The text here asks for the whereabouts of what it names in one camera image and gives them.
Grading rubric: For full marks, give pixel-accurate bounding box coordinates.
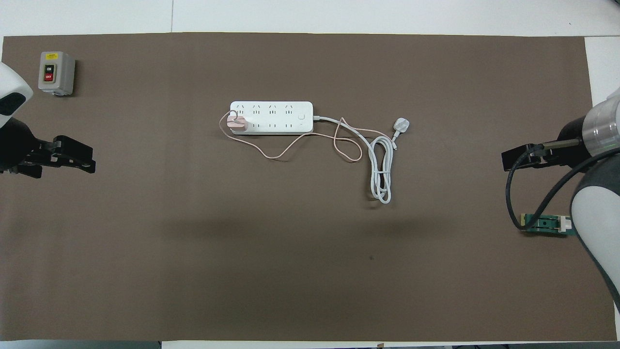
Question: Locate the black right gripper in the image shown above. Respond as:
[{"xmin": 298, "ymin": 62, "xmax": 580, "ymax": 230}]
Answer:
[{"xmin": 502, "ymin": 116, "xmax": 592, "ymax": 171}]

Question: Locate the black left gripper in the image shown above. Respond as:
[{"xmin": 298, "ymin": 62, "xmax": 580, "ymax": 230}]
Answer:
[{"xmin": 0, "ymin": 119, "xmax": 96, "ymax": 178}]

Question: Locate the pink charger cable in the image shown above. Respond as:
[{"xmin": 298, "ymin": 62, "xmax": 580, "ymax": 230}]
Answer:
[{"xmin": 219, "ymin": 111, "xmax": 399, "ymax": 162}]

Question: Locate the brown table mat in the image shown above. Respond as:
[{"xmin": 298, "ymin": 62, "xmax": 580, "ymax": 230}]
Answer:
[{"xmin": 0, "ymin": 32, "xmax": 618, "ymax": 342}]

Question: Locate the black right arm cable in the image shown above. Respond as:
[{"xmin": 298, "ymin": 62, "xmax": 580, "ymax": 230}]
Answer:
[{"xmin": 505, "ymin": 138, "xmax": 620, "ymax": 228}]

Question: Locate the green knife switch, yellow base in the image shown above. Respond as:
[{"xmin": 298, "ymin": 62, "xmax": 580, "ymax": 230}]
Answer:
[{"xmin": 520, "ymin": 213, "xmax": 578, "ymax": 238}]

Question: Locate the grey on-off switch box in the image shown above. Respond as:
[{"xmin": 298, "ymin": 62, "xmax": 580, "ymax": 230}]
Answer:
[{"xmin": 38, "ymin": 51, "xmax": 76, "ymax": 97}]

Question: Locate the white power strip cord with plug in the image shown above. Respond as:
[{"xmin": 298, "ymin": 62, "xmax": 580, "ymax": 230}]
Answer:
[{"xmin": 312, "ymin": 115, "xmax": 411, "ymax": 205}]

